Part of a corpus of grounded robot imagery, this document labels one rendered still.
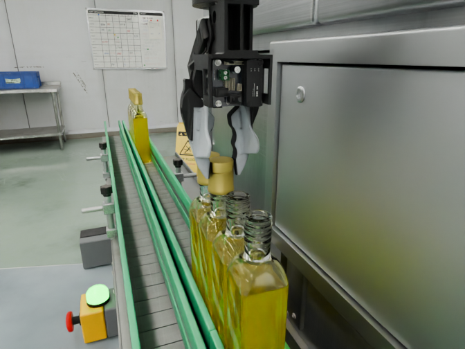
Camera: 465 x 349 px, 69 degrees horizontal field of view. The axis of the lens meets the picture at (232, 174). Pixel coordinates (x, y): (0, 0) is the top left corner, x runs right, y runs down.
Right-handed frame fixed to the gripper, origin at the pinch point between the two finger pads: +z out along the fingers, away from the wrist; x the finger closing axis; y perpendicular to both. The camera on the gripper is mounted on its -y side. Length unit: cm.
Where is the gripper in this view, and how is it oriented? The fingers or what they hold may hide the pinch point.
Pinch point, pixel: (220, 165)
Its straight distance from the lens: 45.1
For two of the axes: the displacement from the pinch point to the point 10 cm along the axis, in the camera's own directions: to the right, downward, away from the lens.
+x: 9.4, -1.1, 3.3
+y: 3.4, 3.1, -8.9
